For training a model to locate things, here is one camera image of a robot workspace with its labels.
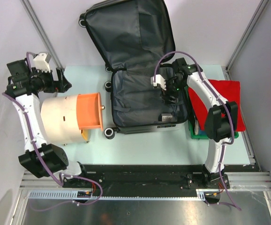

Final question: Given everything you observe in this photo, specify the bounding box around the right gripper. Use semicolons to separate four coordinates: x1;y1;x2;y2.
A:
160;78;187;106

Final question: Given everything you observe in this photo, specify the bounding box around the white square box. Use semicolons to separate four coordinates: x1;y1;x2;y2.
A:
158;113;173;122

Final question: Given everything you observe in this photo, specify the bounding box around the beige drum with orange lid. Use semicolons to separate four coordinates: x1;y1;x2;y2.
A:
40;92;105;145

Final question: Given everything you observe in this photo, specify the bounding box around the teal cream sock towel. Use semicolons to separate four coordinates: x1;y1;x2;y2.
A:
194;120;206;136

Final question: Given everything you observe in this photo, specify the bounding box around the green plastic tray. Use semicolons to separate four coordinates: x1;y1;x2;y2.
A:
187;117;240;141

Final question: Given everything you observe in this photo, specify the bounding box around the red cloth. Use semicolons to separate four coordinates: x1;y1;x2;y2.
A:
188;80;246;132

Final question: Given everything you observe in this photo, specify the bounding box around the white black space suitcase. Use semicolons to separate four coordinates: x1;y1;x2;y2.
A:
78;0;189;139

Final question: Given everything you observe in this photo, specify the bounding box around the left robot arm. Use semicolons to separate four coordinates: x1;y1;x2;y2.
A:
3;59;89;188

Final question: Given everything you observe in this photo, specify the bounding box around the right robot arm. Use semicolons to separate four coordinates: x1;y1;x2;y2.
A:
151;58;238;188

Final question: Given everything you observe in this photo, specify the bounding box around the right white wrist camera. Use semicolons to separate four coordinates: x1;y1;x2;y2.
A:
151;74;166;90

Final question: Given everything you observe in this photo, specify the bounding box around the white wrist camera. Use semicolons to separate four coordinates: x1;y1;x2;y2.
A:
33;52;51;73
151;74;166;90

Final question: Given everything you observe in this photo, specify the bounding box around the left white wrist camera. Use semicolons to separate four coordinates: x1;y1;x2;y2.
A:
33;52;51;73

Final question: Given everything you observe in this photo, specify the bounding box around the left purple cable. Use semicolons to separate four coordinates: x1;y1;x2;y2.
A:
1;52;103;212

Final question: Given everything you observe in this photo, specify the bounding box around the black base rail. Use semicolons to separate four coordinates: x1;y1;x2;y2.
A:
32;163;260;204

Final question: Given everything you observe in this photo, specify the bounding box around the grey slotted cable duct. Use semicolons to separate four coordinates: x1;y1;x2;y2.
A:
27;189;206;201

